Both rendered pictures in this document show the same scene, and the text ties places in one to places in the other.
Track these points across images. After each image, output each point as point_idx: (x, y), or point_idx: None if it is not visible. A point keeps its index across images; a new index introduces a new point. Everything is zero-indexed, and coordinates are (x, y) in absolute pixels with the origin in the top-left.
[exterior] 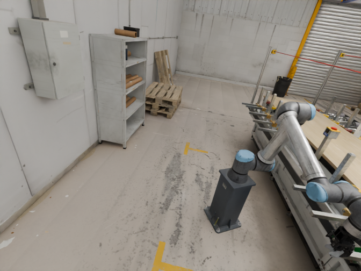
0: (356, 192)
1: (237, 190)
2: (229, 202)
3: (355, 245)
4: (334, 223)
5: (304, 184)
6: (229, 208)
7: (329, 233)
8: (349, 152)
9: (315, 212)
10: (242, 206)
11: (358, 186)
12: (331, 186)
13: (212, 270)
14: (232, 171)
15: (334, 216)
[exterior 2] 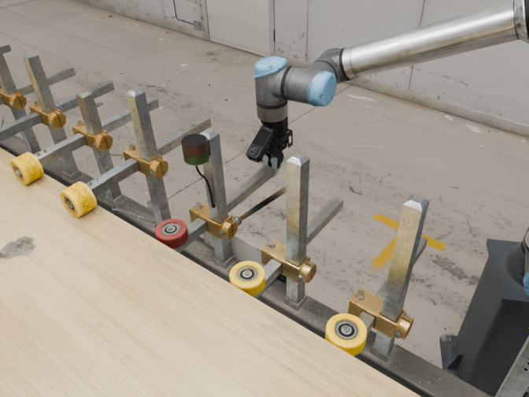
0: (301, 68)
1: (490, 263)
2: (477, 284)
3: (256, 260)
4: (308, 306)
5: (461, 382)
6: (471, 307)
7: (291, 136)
8: (423, 198)
9: (335, 201)
10: (477, 346)
11: (349, 364)
12: (327, 55)
13: (372, 290)
14: None
15: (311, 221)
